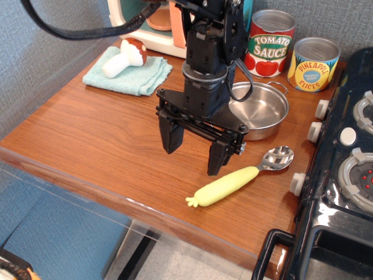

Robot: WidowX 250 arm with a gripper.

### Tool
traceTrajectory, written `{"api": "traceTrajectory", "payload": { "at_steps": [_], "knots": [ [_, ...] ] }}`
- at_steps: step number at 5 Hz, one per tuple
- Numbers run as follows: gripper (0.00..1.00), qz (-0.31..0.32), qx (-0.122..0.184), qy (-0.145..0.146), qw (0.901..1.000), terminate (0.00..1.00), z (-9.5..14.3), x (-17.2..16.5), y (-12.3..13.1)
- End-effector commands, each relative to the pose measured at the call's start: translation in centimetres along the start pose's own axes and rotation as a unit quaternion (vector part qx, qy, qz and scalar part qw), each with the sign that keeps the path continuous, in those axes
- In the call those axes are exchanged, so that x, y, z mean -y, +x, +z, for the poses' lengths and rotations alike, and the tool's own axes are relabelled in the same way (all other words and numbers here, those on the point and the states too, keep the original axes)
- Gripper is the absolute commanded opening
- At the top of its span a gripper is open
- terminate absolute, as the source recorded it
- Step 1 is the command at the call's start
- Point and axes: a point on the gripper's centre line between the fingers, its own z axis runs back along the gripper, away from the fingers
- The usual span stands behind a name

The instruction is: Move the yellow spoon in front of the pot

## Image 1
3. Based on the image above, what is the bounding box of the toy mushroom brown cap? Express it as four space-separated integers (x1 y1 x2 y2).
102 37 147 78

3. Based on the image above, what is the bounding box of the spoon with green handle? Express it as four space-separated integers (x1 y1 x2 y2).
185 146 294 208

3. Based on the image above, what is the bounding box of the black toy stove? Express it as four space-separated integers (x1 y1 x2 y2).
252 47 372 279

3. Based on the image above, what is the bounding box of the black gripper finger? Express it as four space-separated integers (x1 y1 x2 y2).
207 136 235 176
159 112 184 154

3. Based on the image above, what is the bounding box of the tomato sauce can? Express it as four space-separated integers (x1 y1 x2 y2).
244 9 296 78

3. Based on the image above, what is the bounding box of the small steel pot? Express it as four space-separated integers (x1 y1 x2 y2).
229 82 290 141

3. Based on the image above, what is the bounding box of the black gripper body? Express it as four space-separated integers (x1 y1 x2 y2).
157 63 249 154

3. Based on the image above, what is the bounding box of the orange toy plate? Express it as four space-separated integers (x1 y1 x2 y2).
146 2 171 32

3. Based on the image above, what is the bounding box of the orange object in tray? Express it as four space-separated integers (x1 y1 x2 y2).
1 258 41 280

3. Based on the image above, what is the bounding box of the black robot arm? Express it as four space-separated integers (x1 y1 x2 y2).
157 1 252 176

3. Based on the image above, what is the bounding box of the toy microwave teal and cream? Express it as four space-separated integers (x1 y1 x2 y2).
108 1 252 64

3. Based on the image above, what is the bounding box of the pineapple slices can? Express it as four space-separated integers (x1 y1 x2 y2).
287 37 341 93

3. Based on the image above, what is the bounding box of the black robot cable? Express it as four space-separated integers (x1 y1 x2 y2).
20 0 163 41

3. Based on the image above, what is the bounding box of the light blue folded cloth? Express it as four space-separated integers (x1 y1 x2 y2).
82 46 173 96

